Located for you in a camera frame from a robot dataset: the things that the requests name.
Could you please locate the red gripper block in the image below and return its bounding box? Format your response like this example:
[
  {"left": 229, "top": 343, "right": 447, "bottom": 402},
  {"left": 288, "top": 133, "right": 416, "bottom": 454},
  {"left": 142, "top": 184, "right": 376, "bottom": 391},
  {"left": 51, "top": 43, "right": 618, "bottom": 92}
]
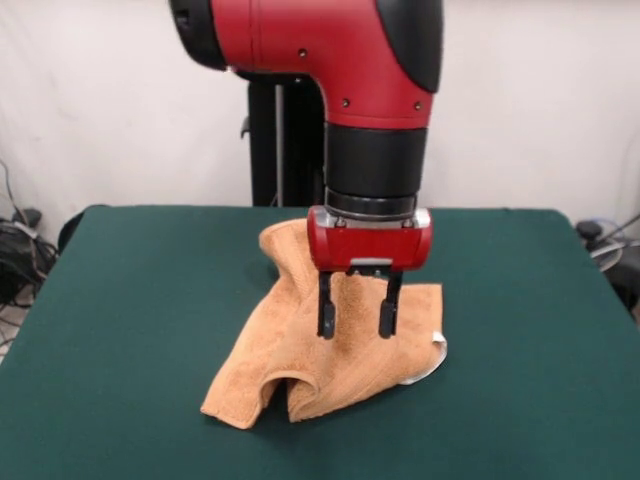
[{"left": 306, "top": 205, "right": 434, "bottom": 342}]

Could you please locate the dark green table cloth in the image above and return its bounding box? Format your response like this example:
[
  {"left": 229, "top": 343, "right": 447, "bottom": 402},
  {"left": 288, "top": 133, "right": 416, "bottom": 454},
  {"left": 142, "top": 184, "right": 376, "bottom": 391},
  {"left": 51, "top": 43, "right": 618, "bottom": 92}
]
[{"left": 0, "top": 203, "right": 640, "bottom": 480}]

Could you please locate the bundle of black cables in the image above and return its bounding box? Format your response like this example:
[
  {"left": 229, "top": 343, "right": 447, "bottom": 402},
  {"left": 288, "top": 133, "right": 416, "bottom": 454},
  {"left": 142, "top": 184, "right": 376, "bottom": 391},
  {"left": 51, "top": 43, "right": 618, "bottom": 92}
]
[{"left": 0, "top": 159, "right": 61, "bottom": 361}]

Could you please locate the tan terry towel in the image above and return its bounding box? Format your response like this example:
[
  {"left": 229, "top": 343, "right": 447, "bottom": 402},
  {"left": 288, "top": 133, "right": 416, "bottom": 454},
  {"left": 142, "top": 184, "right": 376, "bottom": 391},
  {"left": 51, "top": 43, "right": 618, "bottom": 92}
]
[{"left": 199, "top": 217, "right": 448, "bottom": 430}]

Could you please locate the black robot pedestal with handle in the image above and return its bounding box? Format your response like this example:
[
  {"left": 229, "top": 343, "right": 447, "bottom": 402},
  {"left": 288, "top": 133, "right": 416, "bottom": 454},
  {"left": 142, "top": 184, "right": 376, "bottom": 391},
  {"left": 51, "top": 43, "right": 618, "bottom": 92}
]
[{"left": 238, "top": 69, "right": 331, "bottom": 207}]

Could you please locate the small black power brick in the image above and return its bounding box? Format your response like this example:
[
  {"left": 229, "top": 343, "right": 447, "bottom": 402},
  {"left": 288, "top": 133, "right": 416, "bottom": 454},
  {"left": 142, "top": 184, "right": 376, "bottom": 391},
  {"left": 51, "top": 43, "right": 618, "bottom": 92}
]
[{"left": 12, "top": 207, "right": 44, "bottom": 227}]

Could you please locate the black bulky object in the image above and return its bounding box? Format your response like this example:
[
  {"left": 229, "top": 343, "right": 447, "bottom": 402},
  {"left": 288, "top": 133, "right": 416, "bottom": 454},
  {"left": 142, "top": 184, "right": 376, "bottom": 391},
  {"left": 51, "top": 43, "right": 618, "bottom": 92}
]
[{"left": 607, "top": 259, "right": 640, "bottom": 321}]

